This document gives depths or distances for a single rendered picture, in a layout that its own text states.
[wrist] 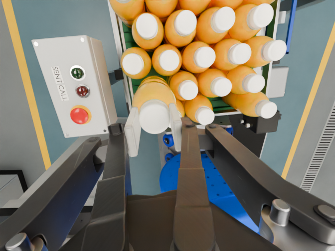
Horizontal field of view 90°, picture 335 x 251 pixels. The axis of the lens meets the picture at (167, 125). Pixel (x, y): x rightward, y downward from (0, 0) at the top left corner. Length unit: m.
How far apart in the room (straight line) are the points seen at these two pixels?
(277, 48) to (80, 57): 0.39
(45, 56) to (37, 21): 1.29
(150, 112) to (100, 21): 1.36
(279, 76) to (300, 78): 1.22
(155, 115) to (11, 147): 1.95
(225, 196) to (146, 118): 0.28
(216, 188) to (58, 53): 0.44
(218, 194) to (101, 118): 0.31
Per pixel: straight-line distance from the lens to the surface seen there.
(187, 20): 0.36
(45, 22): 1.67
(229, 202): 0.42
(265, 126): 0.60
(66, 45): 0.39
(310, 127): 2.23
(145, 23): 0.36
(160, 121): 0.21
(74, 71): 0.38
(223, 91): 0.39
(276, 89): 0.76
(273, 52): 0.43
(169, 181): 0.46
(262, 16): 0.41
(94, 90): 0.38
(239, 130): 1.61
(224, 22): 0.38
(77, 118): 0.40
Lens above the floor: 1.46
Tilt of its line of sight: 68 degrees down
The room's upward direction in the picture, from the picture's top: 168 degrees clockwise
